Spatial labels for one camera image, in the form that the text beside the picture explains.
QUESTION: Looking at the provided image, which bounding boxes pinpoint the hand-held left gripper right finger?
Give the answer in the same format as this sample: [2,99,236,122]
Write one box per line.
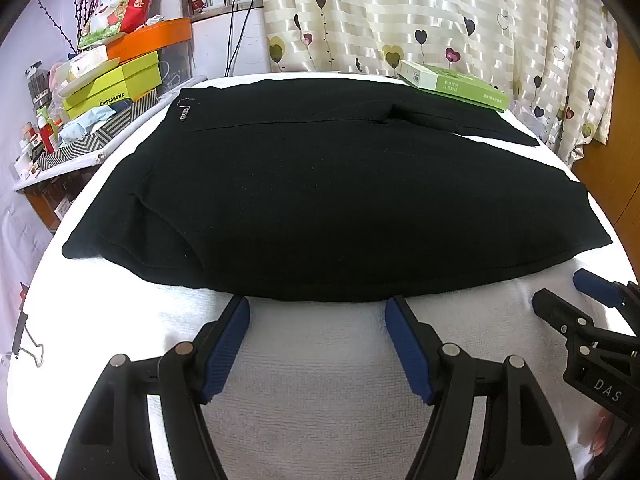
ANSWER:
[384,295,586,480]

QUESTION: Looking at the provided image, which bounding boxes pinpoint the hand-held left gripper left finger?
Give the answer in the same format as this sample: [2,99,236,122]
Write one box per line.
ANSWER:
[56,296,251,480]

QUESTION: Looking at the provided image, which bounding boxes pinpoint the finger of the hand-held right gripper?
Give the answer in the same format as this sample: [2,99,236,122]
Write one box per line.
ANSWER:
[531,287,640,347]
[572,269,640,311]

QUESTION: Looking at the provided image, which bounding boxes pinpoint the black pants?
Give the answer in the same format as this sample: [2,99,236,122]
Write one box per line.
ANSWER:
[61,79,613,303]

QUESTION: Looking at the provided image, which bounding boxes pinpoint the white towel table cover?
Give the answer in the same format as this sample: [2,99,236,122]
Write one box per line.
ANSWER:
[5,72,640,480]

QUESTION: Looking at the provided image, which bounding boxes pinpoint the brown wooden cabinet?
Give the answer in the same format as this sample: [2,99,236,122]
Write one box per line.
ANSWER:
[570,20,640,271]

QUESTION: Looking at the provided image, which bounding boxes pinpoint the black binder clip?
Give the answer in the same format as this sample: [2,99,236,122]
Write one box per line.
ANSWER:
[7,310,46,367]

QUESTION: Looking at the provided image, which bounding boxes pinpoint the cluttered wooden side table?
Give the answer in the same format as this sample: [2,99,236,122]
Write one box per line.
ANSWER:
[12,157,107,234]

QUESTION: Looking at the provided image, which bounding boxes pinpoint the flat green box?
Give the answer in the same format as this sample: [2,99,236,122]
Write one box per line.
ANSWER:
[397,59,511,112]

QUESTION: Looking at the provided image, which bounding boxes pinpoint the black white striped box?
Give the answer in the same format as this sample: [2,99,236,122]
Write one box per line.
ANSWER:
[25,89,161,172]

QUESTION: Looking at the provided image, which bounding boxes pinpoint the light blue crumpled paper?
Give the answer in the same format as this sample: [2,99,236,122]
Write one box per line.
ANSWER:
[59,109,117,147]

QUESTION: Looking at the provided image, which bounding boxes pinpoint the lime green box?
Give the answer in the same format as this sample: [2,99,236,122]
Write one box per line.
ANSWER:
[62,50,163,121]

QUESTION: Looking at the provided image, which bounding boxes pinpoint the white tissue box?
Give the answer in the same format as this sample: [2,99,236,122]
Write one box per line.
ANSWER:
[67,45,121,80]

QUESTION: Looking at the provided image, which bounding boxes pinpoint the orange lidded clear storage box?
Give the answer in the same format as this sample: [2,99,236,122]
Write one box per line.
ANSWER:
[105,17,196,91]

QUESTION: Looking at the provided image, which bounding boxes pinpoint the heart print striped curtain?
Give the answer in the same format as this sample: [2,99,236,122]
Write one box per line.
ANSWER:
[257,0,621,166]

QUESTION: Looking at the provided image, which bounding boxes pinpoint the colourful cartoon print bag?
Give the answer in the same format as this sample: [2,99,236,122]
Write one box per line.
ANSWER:
[77,0,168,48]

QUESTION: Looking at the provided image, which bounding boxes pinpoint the purple decorative branches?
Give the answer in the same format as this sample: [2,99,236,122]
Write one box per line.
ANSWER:
[37,0,101,56]

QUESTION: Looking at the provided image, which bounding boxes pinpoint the black hanging cables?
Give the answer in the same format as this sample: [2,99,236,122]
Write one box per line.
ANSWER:
[224,0,262,79]

